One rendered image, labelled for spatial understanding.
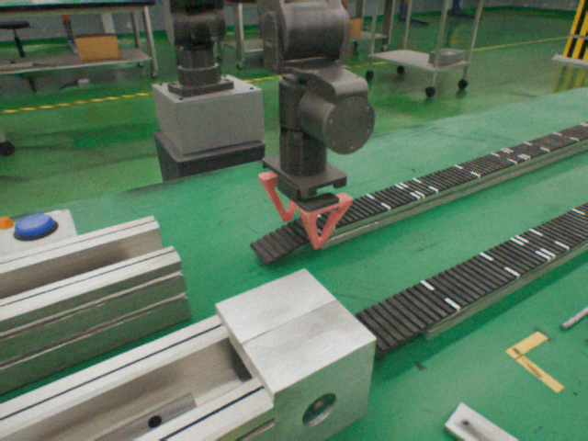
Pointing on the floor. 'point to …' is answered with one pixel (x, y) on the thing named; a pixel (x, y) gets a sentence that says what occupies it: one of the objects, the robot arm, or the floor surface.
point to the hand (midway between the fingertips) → (302, 228)
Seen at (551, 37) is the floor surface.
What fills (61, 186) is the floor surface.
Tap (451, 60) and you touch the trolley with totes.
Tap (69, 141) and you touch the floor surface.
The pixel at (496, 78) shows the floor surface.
